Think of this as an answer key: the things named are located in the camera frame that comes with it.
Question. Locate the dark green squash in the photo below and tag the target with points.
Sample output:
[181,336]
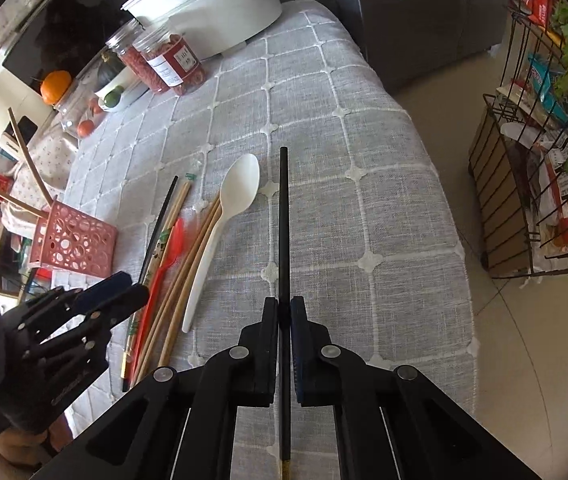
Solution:
[106,72]

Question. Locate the jar of red berries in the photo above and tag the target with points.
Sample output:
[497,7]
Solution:
[136,62]

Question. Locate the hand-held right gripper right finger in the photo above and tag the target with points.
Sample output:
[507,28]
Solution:
[298,320]

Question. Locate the orange fruit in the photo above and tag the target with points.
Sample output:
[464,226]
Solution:
[56,86]

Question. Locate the clear glass jar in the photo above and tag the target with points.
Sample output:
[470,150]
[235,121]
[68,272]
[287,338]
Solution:
[71,112]

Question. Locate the dark grey refrigerator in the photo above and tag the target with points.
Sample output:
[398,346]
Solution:
[424,25]

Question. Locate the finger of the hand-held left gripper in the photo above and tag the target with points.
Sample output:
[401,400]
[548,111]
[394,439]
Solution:
[128,302]
[106,287]

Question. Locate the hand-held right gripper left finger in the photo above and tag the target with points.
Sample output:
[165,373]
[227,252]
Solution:
[270,320]

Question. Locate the green lime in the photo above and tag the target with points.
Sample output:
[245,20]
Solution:
[113,97]

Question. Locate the red plastic spoon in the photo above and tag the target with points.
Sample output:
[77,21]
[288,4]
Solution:
[171,255]

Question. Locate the pink perforated utensil holder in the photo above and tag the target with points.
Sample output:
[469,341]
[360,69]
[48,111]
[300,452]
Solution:
[76,245]

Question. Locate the small red fruit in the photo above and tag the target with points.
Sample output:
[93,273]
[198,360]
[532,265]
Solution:
[85,129]
[96,106]

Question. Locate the white plastic spoon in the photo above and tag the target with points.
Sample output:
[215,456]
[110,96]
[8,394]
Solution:
[241,180]

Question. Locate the paper-wrapped wooden chopsticks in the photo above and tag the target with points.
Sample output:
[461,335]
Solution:
[176,210]

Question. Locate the white bowl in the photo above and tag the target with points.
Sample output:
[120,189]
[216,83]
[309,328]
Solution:
[131,85]

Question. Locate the cream air fryer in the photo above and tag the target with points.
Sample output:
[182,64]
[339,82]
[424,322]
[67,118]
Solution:
[6,110]

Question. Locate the white electric pot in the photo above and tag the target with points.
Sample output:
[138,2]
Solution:
[203,15]

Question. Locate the white-labelled jar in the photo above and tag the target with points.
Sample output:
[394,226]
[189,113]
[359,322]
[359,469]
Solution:
[173,62]

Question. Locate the black microwave oven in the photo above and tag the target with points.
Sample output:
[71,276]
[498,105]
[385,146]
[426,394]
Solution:
[68,25]

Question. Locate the black chopstick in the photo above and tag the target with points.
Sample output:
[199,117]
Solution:
[284,220]
[163,215]

